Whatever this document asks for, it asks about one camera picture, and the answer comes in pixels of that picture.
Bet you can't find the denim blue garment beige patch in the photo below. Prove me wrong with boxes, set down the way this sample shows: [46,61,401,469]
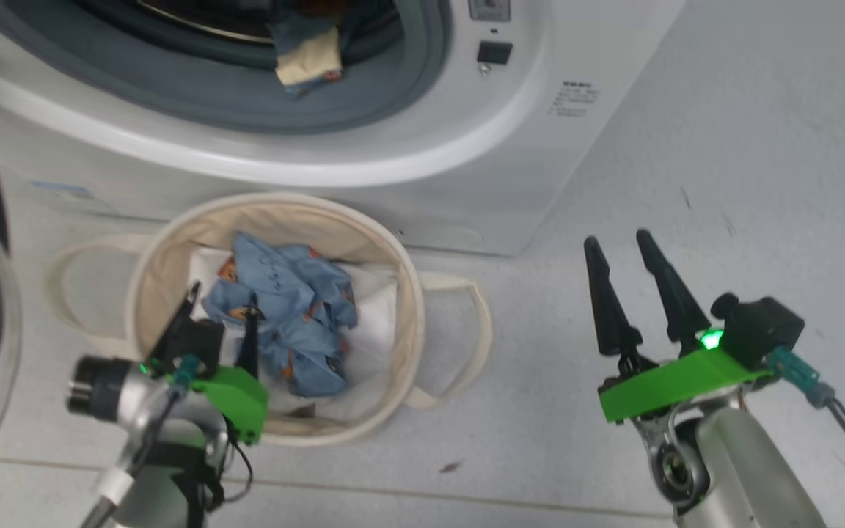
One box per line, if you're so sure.
[268,0,344,98]

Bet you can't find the black left arm strap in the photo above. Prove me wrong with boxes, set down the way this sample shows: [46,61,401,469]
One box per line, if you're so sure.
[140,440,225,528]

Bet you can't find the blue energy label sticker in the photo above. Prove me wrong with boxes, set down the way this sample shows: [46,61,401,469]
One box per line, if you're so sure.
[30,180,93,200]

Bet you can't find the white washing machine body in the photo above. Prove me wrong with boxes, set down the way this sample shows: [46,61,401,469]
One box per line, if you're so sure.
[0,0,687,257]

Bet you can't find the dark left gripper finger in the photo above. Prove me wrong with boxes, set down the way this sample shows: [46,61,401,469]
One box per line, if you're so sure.
[235,307,262,380]
[146,282,203,362]

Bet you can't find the printed text label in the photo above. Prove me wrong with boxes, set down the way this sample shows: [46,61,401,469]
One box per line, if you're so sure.
[547,79,603,118]

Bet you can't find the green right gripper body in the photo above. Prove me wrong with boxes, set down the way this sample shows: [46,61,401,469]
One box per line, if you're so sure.
[599,346,774,425]

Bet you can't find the black door latch socket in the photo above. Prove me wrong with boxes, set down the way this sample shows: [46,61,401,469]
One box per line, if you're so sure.
[477,40,513,65]

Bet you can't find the thin black left gripper cable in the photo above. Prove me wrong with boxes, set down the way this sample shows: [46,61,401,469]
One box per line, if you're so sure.
[223,436,255,507]

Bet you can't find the beige canvas laundry basket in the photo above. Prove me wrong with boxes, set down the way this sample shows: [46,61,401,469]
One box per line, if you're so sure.
[45,192,494,447]

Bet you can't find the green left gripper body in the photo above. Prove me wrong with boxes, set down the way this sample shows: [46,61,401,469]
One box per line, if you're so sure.
[190,364,271,446]

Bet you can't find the grey rubber door gasket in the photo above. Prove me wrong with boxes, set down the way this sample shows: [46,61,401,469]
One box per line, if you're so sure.
[0,0,453,135]

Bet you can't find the light blue printed garment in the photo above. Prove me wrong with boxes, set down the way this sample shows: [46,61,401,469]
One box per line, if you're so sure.
[201,232,359,399]

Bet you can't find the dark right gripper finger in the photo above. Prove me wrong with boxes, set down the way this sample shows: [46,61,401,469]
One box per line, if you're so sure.
[584,236,643,358]
[636,230,712,356]

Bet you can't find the white basket liner sheet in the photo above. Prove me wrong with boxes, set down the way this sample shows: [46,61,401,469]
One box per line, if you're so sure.
[188,246,401,419]

